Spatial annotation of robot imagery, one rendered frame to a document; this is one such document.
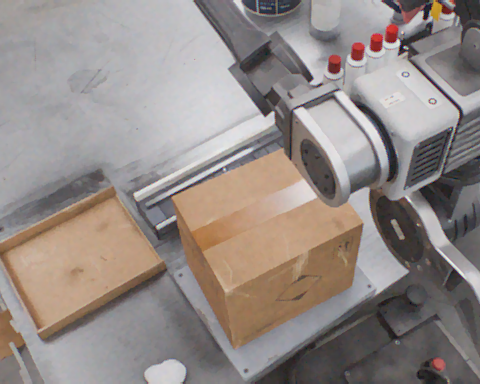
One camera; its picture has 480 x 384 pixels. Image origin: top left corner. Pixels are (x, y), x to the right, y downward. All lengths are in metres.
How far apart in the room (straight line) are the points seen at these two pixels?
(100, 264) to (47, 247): 0.14
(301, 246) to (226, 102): 0.73
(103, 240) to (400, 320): 0.97
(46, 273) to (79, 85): 0.61
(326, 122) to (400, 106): 0.10
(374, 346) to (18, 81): 1.32
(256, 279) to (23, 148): 0.88
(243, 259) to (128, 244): 0.46
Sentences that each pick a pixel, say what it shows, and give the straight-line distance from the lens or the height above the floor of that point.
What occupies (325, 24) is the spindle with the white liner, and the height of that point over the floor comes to 0.94.
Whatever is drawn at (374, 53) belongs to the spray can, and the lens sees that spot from 1.67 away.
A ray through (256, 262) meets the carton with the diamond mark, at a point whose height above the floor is 1.12.
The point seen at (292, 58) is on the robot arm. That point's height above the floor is 1.48.
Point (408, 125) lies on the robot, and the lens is 0.86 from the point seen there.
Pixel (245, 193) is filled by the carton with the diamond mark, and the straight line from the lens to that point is 1.28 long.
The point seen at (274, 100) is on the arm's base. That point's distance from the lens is 0.96.
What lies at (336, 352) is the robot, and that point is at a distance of 2.07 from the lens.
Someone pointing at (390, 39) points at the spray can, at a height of 1.06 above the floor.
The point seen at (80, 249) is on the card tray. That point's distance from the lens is 1.61.
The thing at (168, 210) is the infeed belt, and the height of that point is 0.88.
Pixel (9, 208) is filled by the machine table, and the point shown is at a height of 0.83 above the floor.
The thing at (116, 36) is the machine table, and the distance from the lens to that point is 2.09.
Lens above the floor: 2.16
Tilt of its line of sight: 53 degrees down
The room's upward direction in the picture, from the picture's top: 2 degrees clockwise
